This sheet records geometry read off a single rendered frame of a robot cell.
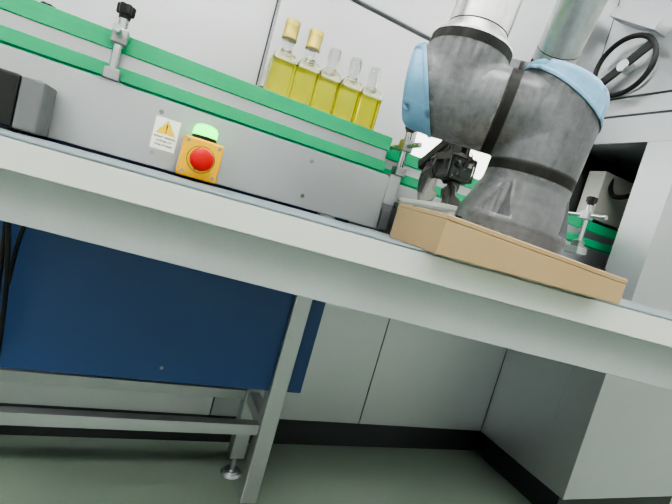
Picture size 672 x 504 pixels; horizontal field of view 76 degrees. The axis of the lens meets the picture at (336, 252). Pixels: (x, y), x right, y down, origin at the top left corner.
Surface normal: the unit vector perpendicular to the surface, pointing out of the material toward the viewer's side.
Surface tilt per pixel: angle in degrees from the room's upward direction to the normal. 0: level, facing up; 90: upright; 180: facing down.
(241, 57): 90
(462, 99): 105
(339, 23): 90
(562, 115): 92
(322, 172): 90
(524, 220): 74
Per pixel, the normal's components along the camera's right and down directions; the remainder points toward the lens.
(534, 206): -0.01, -0.19
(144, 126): 0.37, 0.18
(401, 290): 0.10, 0.11
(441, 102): -0.35, 0.42
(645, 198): -0.89, -0.22
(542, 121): -0.33, 0.14
